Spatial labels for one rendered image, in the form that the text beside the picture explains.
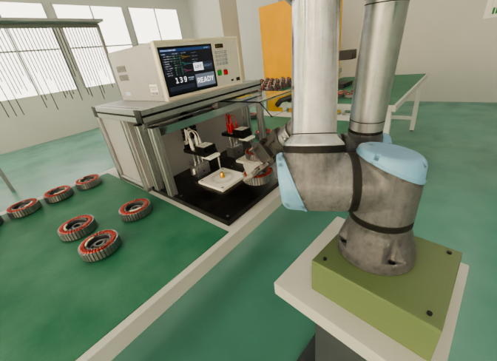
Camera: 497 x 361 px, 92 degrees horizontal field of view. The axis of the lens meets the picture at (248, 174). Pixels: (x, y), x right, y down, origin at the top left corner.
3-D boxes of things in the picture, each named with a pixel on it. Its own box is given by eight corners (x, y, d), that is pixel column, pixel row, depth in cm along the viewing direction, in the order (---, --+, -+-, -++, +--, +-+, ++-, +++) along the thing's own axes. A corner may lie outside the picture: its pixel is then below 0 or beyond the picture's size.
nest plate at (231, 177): (247, 176, 104) (246, 173, 103) (222, 191, 94) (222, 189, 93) (222, 169, 113) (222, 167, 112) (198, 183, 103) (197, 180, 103)
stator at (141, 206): (120, 211, 94) (117, 203, 92) (150, 201, 98) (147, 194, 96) (122, 226, 85) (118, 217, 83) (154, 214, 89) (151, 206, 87)
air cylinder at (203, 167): (211, 171, 113) (208, 160, 111) (198, 177, 108) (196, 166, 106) (203, 169, 116) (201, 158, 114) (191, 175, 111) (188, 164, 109)
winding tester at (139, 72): (242, 83, 119) (237, 35, 110) (168, 101, 90) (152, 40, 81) (194, 85, 143) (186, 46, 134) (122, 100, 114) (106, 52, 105)
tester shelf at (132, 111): (261, 89, 126) (260, 79, 124) (143, 123, 82) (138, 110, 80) (206, 89, 153) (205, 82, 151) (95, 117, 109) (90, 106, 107)
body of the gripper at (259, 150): (262, 144, 86) (282, 123, 76) (276, 163, 85) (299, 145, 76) (248, 152, 81) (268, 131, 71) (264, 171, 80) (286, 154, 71)
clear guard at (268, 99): (301, 103, 111) (301, 90, 108) (272, 117, 95) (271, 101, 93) (247, 102, 131) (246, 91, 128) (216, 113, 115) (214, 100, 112)
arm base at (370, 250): (423, 246, 52) (435, 208, 48) (401, 289, 43) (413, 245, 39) (354, 220, 62) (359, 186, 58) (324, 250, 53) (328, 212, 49)
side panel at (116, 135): (154, 189, 108) (129, 118, 94) (148, 192, 106) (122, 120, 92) (126, 176, 125) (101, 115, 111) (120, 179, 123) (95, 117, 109)
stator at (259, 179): (279, 175, 89) (279, 166, 87) (262, 189, 82) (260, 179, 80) (256, 171, 96) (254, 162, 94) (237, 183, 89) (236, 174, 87)
